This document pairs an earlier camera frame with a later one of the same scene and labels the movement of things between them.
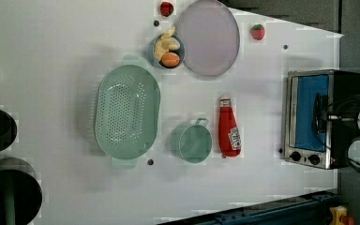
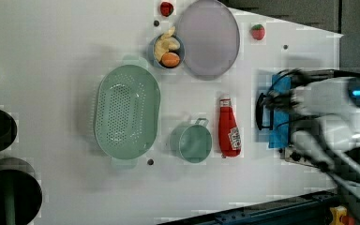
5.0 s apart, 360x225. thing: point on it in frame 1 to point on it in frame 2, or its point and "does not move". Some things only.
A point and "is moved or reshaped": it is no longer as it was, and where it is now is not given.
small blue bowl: [181, 52] does not move
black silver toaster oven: [322, 116] is moved or reshaped
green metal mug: [191, 142] does not move
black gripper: [343, 113] to [282, 100]
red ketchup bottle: [230, 138] does not move
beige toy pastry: [165, 43] does not move
